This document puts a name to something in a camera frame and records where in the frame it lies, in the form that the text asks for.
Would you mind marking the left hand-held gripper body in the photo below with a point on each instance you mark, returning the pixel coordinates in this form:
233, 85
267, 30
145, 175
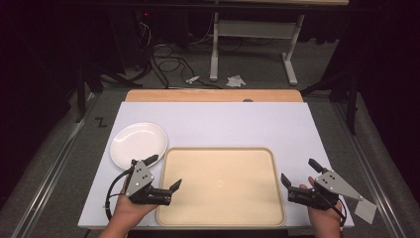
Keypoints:
140, 180

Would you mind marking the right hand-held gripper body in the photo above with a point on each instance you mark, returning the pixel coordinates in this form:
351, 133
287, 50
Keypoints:
332, 183

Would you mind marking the person's left hand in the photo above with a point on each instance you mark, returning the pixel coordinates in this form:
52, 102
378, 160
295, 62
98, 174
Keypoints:
128, 210

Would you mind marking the person's right hand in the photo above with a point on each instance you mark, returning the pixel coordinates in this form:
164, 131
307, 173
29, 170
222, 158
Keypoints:
325, 216

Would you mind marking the white round plate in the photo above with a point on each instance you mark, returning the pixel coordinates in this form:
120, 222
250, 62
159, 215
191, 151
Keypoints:
138, 143

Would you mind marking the white paper piece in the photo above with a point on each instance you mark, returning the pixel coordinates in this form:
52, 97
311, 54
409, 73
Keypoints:
365, 211

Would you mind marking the beige plastic tray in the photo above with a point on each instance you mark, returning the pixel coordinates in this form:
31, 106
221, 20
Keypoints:
221, 188

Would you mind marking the black stand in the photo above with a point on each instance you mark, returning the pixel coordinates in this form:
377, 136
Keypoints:
352, 105
81, 99

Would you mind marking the white table cover sheet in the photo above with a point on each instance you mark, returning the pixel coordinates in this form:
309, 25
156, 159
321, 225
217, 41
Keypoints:
231, 125

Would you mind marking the small grey round disc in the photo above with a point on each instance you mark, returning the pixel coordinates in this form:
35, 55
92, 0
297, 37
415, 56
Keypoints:
247, 100

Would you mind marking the small white scrap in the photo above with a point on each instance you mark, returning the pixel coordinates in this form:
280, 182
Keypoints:
192, 79

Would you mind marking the crumpled white paper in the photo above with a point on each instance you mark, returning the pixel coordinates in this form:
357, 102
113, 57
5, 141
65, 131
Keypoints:
235, 81

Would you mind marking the black computer case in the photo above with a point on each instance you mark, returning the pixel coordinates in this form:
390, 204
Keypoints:
132, 39

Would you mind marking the aluminium floor rail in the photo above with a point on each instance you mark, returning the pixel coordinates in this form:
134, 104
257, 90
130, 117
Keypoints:
49, 177
379, 198

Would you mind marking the white metal frame desk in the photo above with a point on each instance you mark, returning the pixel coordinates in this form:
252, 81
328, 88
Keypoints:
254, 29

